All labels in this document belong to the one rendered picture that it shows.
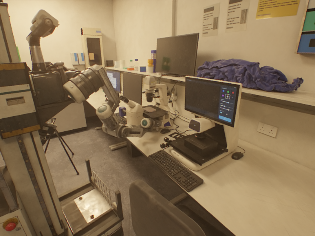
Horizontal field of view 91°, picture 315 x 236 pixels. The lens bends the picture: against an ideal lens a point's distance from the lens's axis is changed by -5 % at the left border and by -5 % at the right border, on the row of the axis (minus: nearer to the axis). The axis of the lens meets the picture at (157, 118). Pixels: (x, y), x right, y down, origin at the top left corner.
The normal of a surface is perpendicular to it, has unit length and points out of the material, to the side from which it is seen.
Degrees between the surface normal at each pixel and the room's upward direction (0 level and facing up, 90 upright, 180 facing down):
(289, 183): 0
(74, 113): 90
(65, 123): 90
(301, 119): 90
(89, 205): 0
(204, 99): 92
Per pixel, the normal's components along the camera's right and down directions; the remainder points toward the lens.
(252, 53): -0.83, 0.20
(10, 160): 0.70, 0.26
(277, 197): 0.00, -0.93
